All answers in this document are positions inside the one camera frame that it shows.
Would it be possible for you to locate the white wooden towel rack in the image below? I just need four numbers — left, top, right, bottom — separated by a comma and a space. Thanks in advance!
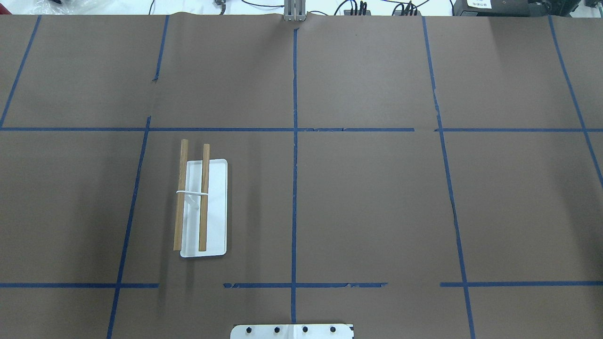
173, 139, 228, 259

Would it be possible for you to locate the black box device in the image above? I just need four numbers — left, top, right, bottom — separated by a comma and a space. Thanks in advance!
453, 0, 581, 17

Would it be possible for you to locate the clear plastic wrap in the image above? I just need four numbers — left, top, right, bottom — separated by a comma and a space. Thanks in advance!
29, 0, 115, 15

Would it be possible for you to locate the aluminium frame post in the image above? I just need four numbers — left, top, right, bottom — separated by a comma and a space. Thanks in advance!
284, 0, 307, 22

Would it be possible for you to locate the white pedestal column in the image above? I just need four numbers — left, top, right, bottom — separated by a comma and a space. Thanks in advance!
230, 323, 355, 339

